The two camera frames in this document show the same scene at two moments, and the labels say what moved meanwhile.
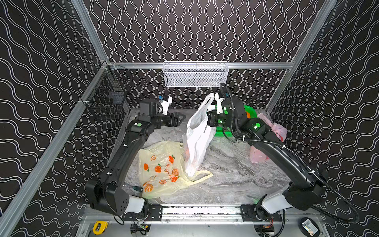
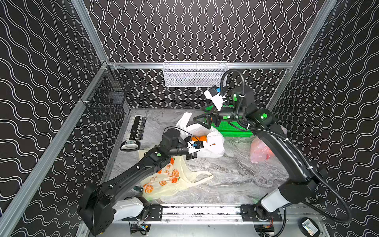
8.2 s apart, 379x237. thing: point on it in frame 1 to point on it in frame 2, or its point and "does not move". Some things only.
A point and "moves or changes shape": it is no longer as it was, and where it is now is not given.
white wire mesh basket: [195, 73] does not move
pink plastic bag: [256, 155] does not move
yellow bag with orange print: [162, 170] does not move
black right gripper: [212, 115] does not move
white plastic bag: [199, 136] moves or changes shape
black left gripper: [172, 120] to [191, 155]
